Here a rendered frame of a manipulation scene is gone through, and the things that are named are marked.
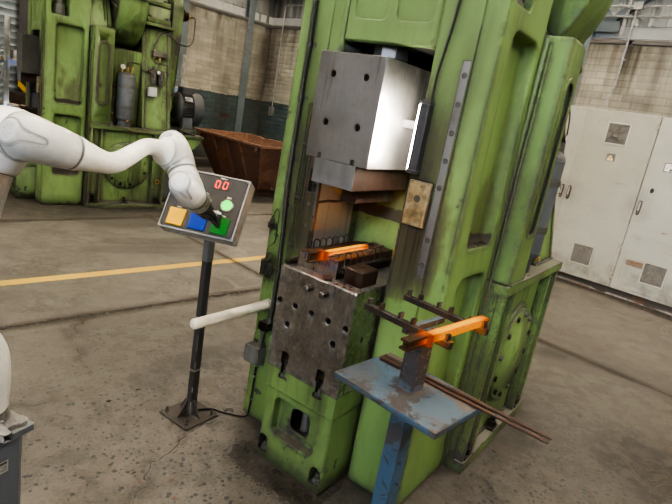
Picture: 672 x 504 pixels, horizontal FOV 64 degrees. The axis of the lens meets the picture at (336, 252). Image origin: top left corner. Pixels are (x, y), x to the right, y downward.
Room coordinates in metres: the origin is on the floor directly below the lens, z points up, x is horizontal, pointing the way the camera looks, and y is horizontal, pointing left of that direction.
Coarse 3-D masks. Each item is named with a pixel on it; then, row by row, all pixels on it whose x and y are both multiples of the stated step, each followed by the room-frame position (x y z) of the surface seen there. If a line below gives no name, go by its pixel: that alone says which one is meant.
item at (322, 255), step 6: (348, 246) 2.22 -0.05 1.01; (354, 246) 2.24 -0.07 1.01; (360, 246) 2.26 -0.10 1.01; (366, 246) 2.29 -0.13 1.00; (312, 252) 1.98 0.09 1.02; (318, 252) 2.02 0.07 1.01; (324, 252) 2.04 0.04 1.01; (330, 252) 2.07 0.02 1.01; (336, 252) 2.11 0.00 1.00; (312, 258) 2.00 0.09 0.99; (318, 258) 2.03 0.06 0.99; (324, 258) 2.04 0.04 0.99
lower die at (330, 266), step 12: (300, 252) 2.13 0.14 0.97; (360, 252) 2.22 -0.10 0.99; (372, 252) 2.25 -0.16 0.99; (384, 252) 2.31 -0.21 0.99; (300, 264) 2.12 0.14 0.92; (312, 264) 2.09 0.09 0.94; (324, 264) 2.06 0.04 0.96; (336, 264) 2.02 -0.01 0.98; (348, 264) 2.08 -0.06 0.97; (384, 264) 2.33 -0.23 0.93; (336, 276) 2.02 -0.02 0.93
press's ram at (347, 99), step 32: (320, 64) 2.16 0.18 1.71; (352, 64) 2.07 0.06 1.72; (384, 64) 2.00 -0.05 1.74; (320, 96) 2.14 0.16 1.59; (352, 96) 2.06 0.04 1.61; (384, 96) 2.01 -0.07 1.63; (416, 96) 2.21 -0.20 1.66; (320, 128) 2.13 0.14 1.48; (352, 128) 2.04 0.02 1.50; (384, 128) 2.05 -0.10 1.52; (352, 160) 2.05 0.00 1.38; (384, 160) 2.09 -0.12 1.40
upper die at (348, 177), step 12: (324, 168) 2.10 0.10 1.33; (336, 168) 2.07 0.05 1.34; (348, 168) 2.04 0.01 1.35; (360, 168) 2.05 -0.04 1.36; (312, 180) 2.13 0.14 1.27; (324, 180) 2.09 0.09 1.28; (336, 180) 2.06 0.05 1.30; (348, 180) 2.03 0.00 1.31; (360, 180) 2.06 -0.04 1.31; (372, 180) 2.13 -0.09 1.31; (384, 180) 2.21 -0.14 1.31; (396, 180) 2.29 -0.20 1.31
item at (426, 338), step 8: (464, 320) 1.52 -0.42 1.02; (472, 320) 1.54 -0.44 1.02; (480, 320) 1.55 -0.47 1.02; (488, 320) 1.58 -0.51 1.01; (440, 328) 1.42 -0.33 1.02; (448, 328) 1.43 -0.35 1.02; (456, 328) 1.44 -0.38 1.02; (464, 328) 1.48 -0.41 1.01; (472, 328) 1.51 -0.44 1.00; (408, 336) 1.31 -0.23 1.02; (416, 336) 1.32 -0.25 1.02; (424, 336) 1.33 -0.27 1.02; (432, 336) 1.34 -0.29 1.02; (440, 336) 1.39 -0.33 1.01; (408, 344) 1.29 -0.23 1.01; (416, 344) 1.32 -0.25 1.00; (424, 344) 1.33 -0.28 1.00; (432, 344) 1.34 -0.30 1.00
